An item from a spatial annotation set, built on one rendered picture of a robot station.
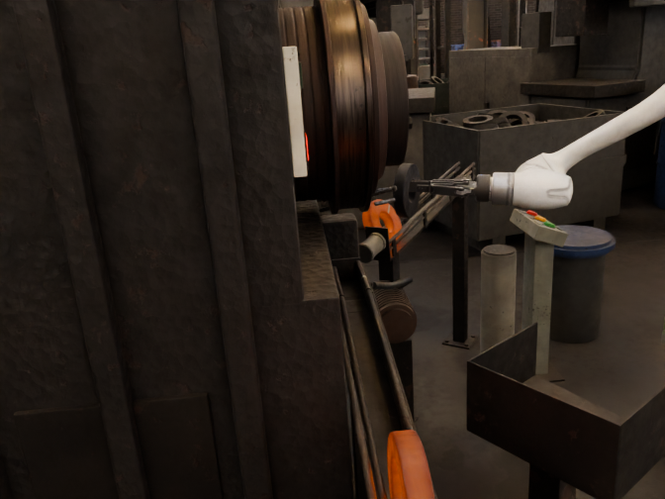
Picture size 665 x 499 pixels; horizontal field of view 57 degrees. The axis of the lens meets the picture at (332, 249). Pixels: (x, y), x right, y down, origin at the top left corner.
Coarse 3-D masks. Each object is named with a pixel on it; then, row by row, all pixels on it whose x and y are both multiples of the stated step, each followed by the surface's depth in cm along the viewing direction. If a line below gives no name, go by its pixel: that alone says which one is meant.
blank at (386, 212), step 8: (376, 200) 188; (376, 208) 187; (384, 208) 190; (392, 208) 193; (368, 216) 184; (376, 216) 186; (384, 216) 191; (392, 216) 192; (368, 224) 183; (376, 224) 184; (392, 224) 191; (400, 224) 193; (392, 232) 189
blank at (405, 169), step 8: (400, 168) 172; (408, 168) 171; (416, 168) 177; (400, 176) 170; (408, 176) 171; (416, 176) 178; (400, 184) 170; (408, 184) 172; (400, 192) 170; (408, 192) 173; (416, 192) 179; (400, 200) 170; (408, 200) 173; (416, 200) 180; (400, 208) 172; (408, 208) 174; (416, 208) 181; (400, 216) 176; (408, 216) 175
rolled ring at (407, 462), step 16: (400, 432) 79; (416, 432) 79; (400, 448) 75; (416, 448) 74; (400, 464) 73; (416, 464) 72; (400, 480) 74; (416, 480) 71; (400, 496) 84; (416, 496) 70; (432, 496) 70
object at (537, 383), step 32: (512, 352) 112; (480, 384) 103; (512, 384) 97; (544, 384) 116; (480, 416) 104; (512, 416) 99; (544, 416) 94; (576, 416) 89; (608, 416) 107; (640, 416) 88; (512, 448) 101; (544, 448) 95; (576, 448) 91; (608, 448) 86; (640, 448) 91; (544, 480) 107; (576, 480) 92; (608, 480) 88
